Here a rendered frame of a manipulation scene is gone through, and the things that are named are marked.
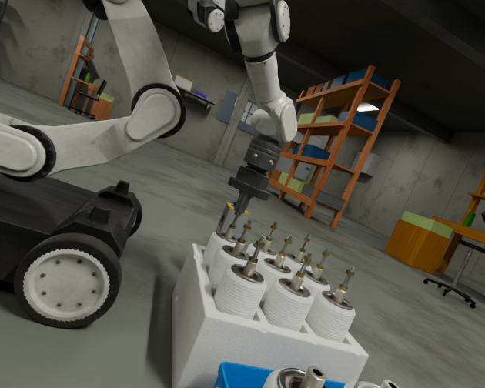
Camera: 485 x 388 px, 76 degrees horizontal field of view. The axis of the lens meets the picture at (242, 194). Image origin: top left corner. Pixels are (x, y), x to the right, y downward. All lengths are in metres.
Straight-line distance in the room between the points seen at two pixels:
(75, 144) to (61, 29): 9.80
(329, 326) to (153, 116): 0.65
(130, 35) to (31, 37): 9.95
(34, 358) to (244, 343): 0.38
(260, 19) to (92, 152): 0.53
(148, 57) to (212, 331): 0.68
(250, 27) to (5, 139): 0.62
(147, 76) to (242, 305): 0.61
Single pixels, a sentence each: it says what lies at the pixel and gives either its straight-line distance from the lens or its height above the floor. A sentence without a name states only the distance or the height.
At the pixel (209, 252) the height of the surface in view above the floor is 0.20.
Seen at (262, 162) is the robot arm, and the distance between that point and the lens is 0.83.
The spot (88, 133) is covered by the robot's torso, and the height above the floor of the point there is 0.38.
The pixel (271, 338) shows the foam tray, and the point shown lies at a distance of 0.69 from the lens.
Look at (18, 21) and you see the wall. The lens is 11.00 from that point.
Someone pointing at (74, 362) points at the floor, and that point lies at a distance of 0.74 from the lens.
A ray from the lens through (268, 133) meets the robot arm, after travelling 0.84.
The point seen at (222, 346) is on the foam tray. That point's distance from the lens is 0.67.
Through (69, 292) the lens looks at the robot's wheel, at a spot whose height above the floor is 0.08.
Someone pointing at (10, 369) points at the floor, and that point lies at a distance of 0.72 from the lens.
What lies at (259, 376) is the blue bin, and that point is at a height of 0.11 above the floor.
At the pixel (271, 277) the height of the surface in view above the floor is 0.23.
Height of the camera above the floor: 0.47
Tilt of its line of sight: 6 degrees down
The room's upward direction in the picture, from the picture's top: 22 degrees clockwise
